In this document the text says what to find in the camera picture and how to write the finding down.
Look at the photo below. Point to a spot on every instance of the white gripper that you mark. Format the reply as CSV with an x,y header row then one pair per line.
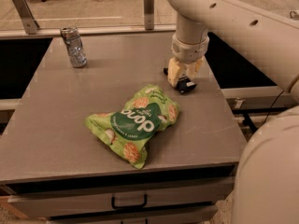
x,y
190,49

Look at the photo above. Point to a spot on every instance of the dark blue rxbar wrapper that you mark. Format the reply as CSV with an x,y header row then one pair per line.
x,y
184,85

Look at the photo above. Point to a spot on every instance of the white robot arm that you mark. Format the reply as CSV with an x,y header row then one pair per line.
x,y
267,178

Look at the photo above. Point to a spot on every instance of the silver redbull can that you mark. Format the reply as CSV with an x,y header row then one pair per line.
x,y
74,46

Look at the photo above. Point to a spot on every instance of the green chip bag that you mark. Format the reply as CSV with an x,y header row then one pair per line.
x,y
126,132

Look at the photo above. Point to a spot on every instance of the black metal stand leg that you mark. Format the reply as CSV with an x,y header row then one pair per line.
x,y
248,122

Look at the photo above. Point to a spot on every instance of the grey lower drawer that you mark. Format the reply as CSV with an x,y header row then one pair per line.
x,y
175,215

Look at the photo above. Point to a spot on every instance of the grey drawer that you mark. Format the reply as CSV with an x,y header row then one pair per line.
x,y
175,215
97,200

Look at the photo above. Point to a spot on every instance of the grey top drawer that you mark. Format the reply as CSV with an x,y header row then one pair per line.
x,y
97,200

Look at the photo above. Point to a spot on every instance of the middle metal rail bracket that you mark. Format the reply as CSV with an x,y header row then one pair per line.
x,y
148,14

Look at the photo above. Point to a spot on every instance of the metal rail bracket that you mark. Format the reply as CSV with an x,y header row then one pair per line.
x,y
30,25
148,14

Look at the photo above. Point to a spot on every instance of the black drawer handle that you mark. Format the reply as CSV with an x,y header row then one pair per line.
x,y
137,202

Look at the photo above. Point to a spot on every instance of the left metal rail bracket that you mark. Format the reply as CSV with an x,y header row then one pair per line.
x,y
30,25

